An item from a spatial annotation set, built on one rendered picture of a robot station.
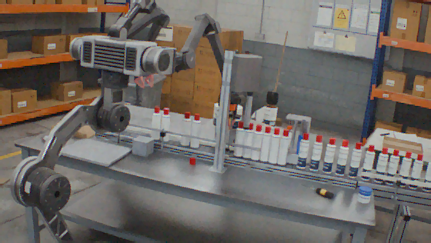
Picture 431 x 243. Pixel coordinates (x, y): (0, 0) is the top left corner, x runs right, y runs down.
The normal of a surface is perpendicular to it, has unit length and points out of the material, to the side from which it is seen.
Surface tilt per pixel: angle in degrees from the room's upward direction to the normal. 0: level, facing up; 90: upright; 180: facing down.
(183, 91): 91
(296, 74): 90
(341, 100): 90
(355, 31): 90
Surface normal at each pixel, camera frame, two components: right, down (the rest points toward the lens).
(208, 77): -0.39, 0.21
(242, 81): 0.59, 0.27
